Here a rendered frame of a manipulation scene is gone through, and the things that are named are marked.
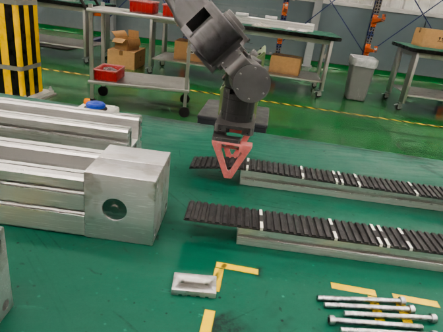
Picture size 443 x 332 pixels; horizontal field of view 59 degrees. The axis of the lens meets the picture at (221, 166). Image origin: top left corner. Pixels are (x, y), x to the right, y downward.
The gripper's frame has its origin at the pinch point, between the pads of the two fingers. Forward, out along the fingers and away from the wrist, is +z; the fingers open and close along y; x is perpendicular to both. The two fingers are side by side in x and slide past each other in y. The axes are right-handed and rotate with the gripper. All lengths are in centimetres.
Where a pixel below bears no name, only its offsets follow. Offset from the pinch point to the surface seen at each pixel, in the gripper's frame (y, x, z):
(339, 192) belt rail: 1.6, 20.4, 1.4
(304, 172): -0.3, 13.7, -0.7
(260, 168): 1.1, 5.6, -0.8
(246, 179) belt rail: 2.2, 3.3, 1.4
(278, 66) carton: -473, 33, 44
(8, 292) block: 38.5, -18.7, 0.9
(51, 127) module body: 6.4, -30.7, -4.7
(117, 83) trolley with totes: -274, -118, 51
